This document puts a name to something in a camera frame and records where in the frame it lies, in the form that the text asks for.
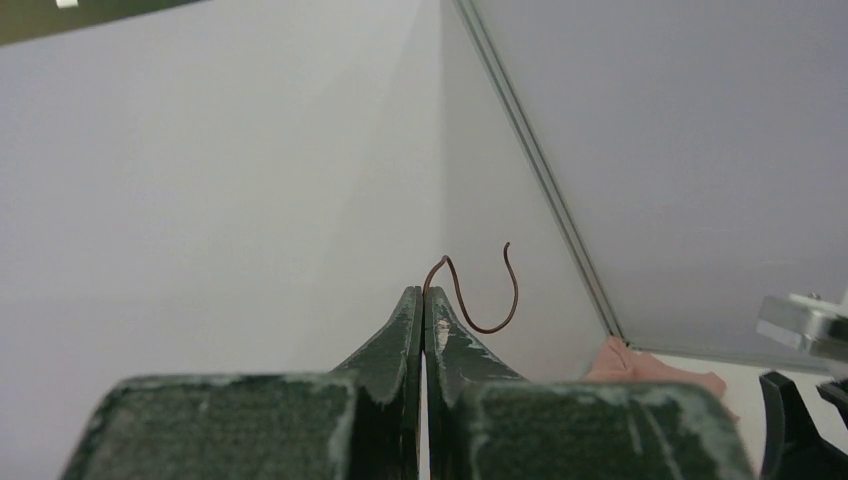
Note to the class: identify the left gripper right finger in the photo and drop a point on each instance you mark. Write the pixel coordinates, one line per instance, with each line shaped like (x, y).
(486, 421)

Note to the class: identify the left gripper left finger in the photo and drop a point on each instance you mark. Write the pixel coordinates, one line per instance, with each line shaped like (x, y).
(360, 420)

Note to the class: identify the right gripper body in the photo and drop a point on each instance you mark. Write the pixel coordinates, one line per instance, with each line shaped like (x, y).
(794, 448)

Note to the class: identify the pink cloth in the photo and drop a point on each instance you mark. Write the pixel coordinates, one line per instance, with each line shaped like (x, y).
(615, 362)

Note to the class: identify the aluminium frame rail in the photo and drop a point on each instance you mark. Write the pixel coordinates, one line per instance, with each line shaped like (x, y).
(694, 155)

